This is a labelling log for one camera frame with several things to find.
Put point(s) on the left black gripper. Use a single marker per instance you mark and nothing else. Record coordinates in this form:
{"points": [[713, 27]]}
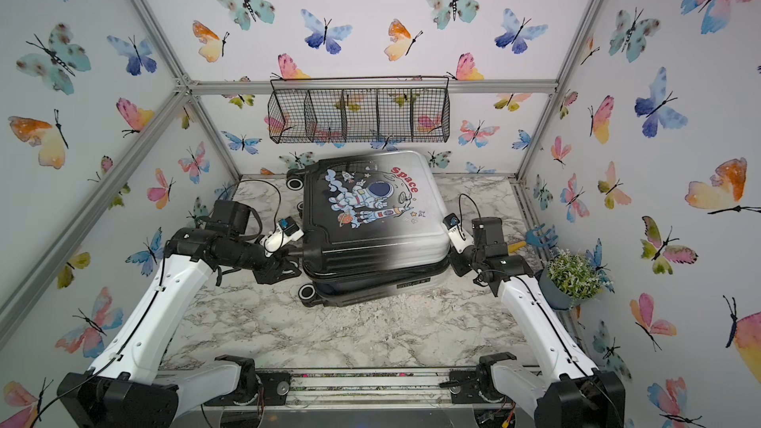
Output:
{"points": [[273, 269]]}

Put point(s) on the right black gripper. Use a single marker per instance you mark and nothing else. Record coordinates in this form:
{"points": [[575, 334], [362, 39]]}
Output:
{"points": [[456, 259]]}

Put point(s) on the silver black space suitcase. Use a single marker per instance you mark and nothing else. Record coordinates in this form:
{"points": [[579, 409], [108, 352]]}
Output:
{"points": [[372, 228]]}

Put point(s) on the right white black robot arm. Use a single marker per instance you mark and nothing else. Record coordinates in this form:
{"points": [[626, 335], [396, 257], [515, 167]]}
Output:
{"points": [[547, 345]]}

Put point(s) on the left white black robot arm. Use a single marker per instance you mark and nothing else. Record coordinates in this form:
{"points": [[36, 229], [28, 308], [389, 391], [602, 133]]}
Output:
{"points": [[138, 349]]}

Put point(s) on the blue yellow garden rake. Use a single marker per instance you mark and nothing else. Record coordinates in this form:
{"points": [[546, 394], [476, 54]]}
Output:
{"points": [[538, 238]]}

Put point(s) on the flowering plant in grey pot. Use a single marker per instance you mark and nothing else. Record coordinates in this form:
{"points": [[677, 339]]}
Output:
{"points": [[569, 279]]}

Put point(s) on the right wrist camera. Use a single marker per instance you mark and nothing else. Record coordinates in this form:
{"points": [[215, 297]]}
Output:
{"points": [[459, 237]]}

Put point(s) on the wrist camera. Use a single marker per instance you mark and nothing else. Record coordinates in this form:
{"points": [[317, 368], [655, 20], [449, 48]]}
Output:
{"points": [[286, 231], [459, 237]]}

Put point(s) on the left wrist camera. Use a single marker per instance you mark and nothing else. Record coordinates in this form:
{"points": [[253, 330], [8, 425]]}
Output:
{"points": [[286, 231]]}

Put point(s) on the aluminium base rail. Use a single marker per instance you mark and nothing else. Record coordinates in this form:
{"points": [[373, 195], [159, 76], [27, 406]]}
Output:
{"points": [[368, 389]]}

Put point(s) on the black wire wall basket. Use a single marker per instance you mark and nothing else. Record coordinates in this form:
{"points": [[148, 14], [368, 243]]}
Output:
{"points": [[360, 110]]}

